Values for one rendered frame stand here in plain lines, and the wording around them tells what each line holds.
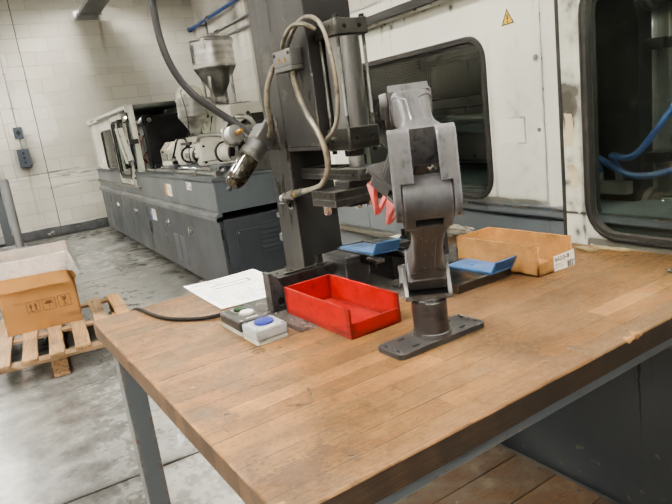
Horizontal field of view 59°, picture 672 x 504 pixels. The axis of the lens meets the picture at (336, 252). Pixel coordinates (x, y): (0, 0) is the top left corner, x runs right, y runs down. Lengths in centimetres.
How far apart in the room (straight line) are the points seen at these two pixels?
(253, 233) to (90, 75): 648
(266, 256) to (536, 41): 320
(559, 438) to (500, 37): 124
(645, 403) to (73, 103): 964
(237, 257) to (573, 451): 309
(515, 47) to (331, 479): 143
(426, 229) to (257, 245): 376
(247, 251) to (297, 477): 386
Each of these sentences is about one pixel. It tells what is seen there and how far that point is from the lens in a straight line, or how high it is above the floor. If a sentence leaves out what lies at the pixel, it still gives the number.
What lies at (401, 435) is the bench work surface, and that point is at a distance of 81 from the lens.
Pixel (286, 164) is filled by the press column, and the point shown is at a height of 120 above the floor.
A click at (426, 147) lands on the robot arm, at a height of 125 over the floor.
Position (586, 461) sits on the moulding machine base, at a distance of 205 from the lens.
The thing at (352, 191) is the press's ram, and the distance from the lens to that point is 136.
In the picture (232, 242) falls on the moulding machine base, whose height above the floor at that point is 48.
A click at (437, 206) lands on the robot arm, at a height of 117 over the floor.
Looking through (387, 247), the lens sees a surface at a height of 100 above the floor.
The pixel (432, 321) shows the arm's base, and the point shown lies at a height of 94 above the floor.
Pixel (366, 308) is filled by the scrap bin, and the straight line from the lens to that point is 126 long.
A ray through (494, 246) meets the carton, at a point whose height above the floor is 96.
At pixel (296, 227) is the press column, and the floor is 103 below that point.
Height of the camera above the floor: 131
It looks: 13 degrees down
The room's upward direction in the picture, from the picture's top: 8 degrees counter-clockwise
